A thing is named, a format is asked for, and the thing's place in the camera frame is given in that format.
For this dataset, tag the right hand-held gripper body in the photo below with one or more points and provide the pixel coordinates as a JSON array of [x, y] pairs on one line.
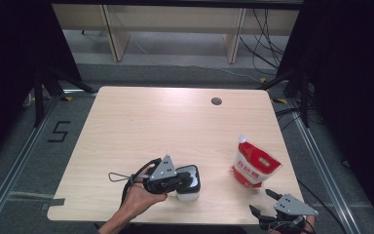
[[292, 206]]

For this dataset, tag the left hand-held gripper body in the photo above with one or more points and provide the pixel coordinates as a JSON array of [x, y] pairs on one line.
[[165, 170]]

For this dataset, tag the clear jar with black lid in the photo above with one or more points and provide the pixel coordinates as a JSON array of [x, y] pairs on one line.
[[190, 196]]

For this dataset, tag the red and white spouted pouch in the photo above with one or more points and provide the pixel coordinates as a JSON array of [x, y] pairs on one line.
[[256, 165]]

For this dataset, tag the person's right hand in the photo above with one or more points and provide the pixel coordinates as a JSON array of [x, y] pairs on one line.
[[310, 226]]

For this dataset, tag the person's left hand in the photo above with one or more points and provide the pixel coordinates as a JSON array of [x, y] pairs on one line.
[[139, 200]]

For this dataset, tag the person's dark clothing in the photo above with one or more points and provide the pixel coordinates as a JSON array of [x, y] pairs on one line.
[[181, 230]]

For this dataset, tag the yellow floor tape piece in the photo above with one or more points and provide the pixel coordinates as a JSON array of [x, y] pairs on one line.
[[66, 98], [280, 101]]

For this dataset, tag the black metal stand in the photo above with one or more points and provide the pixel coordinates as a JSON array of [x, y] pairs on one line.
[[303, 97], [39, 97]]

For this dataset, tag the grey tape strip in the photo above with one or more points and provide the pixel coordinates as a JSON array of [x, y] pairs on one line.
[[53, 203]]

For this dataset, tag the black curtain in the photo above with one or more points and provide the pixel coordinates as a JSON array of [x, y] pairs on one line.
[[354, 81], [13, 65]]

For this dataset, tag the light wooden shelf unit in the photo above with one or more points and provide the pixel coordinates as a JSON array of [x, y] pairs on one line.
[[175, 19]]

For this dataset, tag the aluminium floor rail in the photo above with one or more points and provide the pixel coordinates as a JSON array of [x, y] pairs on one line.
[[321, 169], [16, 169]]

